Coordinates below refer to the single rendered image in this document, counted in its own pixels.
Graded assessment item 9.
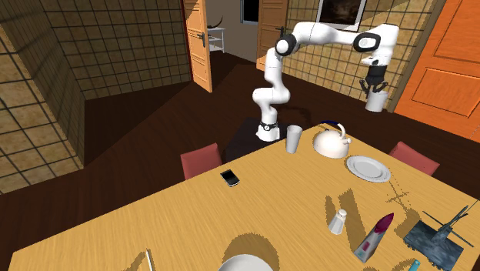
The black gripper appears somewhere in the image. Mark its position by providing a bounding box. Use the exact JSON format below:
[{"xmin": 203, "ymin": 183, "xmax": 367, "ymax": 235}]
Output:
[{"xmin": 358, "ymin": 65, "xmax": 389, "ymax": 99}]

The large orange panel door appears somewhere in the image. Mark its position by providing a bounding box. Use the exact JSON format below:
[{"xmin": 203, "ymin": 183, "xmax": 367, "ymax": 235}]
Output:
[{"xmin": 393, "ymin": 0, "xmax": 480, "ymax": 143}]

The white framed window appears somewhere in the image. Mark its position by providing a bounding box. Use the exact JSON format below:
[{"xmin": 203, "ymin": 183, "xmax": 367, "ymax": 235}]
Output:
[{"xmin": 315, "ymin": 0, "xmax": 368, "ymax": 32}]

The white plate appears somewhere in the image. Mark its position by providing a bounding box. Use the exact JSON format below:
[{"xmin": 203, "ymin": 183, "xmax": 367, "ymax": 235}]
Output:
[{"xmin": 345, "ymin": 155, "xmax": 392, "ymax": 184}]

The red chair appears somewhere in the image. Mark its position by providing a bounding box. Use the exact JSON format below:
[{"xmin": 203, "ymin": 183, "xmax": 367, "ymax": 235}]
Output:
[
  {"xmin": 388, "ymin": 141, "xmax": 441, "ymax": 176},
  {"xmin": 180, "ymin": 142, "xmax": 223, "ymax": 181}
]

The tall white cup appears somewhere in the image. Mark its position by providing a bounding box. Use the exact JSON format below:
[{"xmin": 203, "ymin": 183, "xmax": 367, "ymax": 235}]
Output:
[{"xmin": 285, "ymin": 125, "xmax": 304, "ymax": 155}]

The white salt shaker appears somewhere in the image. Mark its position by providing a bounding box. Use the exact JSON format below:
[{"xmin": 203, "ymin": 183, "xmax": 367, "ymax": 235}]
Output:
[{"xmin": 328, "ymin": 209, "xmax": 348, "ymax": 236}]

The dark robot stand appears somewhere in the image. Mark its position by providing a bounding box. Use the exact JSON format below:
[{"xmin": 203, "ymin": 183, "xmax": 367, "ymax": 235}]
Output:
[{"xmin": 221, "ymin": 116, "xmax": 291, "ymax": 165}]

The wooden table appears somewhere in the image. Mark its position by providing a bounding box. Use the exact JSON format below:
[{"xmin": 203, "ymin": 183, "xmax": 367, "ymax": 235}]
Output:
[{"xmin": 6, "ymin": 122, "xmax": 480, "ymax": 271}]

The white shelf unit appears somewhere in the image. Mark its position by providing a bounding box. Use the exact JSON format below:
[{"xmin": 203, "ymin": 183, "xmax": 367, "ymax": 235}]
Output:
[{"xmin": 206, "ymin": 26, "xmax": 226, "ymax": 54}]

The black phone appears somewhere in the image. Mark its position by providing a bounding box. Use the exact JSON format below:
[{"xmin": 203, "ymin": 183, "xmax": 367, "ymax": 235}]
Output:
[{"xmin": 219, "ymin": 169, "xmax": 241, "ymax": 188}]

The white bowl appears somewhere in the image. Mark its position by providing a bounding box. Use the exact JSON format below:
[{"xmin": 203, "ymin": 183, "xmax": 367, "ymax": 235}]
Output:
[{"xmin": 218, "ymin": 253, "xmax": 275, "ymax": 271}]

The white kettle with blue handle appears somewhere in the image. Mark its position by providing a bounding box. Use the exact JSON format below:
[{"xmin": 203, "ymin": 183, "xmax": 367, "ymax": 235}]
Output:
[{"xmin": 312, "ymin": 120, "xmax": 352, "ymax": 159}]

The open orange door with handle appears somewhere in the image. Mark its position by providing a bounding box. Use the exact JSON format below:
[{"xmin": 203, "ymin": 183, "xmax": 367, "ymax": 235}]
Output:
[{"xmin": 182, "ymin": 0, "xmax": 214, "ymax": 94}]

